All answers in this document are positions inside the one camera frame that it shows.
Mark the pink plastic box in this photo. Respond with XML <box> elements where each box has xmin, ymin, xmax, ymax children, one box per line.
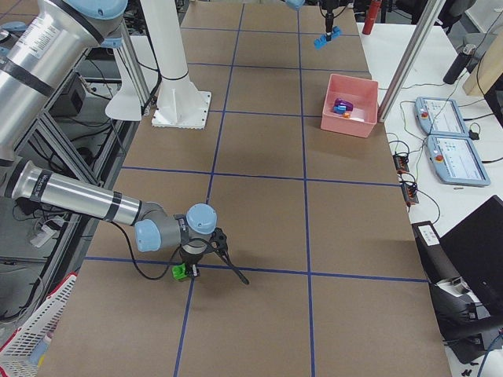
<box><xmin>321</xmin><ymin>74</ymin><xmax>378</xmax><ymax>138</ymax></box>

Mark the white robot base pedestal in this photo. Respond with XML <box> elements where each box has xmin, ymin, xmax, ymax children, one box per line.
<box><xmin>105</xmin><ymin>0</ymin><xmax>213</xmax><ymax>130</ymax></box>

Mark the green toy block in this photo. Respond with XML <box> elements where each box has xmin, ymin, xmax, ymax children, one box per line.
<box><xmin>171</xmin><ymin>263</ymin><xmax>191</xmax><ymax>281</ymax></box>

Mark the long blue toy block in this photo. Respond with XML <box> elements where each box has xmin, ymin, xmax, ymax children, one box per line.
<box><xmin>314</xmin><ymin>27</ymin><xmax>342</xmax><ymax>49</ymax></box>

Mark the near teach pendant tablet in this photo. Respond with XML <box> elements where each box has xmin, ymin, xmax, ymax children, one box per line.
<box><xmin>426</xmin><ymin>134</ymin><xmax>490</xmax><ymax>187</ymax></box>

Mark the purple toy block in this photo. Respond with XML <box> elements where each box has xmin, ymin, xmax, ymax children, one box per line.
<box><xmin>332</xmin><ymin>97</ymin><xmax>354</xmax><ymax>112</ymax></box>

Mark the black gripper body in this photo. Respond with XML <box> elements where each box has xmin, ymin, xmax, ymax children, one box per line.
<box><xmin>179</xmin><ymin>227</ymin><xmax>228</xmax><ymax>271</ymax></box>
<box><xmin>320</xmin><ymin>0</ymin><xmax>348</xmax><ymax>23</ymax></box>

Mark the red cylinder bottle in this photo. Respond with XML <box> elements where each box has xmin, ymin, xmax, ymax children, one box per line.
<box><xmin>362</xmin><ymin>0</ymin><xmax>382</xmax><ymax>35</ymax></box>

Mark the white plastic basket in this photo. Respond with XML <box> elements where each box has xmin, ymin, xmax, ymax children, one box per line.
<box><xmin>1</xmin><ymin>273</ymin><xmax>77</xmax><ymax>376</ymax></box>

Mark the black laptop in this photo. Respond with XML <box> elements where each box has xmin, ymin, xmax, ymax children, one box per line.
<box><xmin>440</xmin><ymin>195</ymin><xmax>502</xmax><ymax>315</ymax></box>

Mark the far teach pendant tablet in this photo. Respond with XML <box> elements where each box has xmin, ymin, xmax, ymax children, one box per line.
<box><xmin>415</xmin><ymin>97</ymin><xmax>468</xmax><ymax>136</ymax></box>

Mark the aluminium frame post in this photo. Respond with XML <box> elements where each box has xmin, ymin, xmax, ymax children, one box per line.
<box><xmin>377</xmin><ymin>0</ymin><xmax>446</xmax><ymax>123</ymax></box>

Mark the black water bottle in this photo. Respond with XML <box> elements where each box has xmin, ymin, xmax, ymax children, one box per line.
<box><xmin>442</xmin><ymin>43</ymin><xmax>477</xmax><ymax>85</ymax></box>

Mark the teach pendant tablet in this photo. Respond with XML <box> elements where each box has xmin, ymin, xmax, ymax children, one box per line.
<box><xmin>426</xmin><ymin>134</ymin><xmax>490</xmax><ymax>187</ymax></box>
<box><xmin>415</xmin><ymin>97</ymin><xmax>468</xmax><ymax>136</ymax></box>

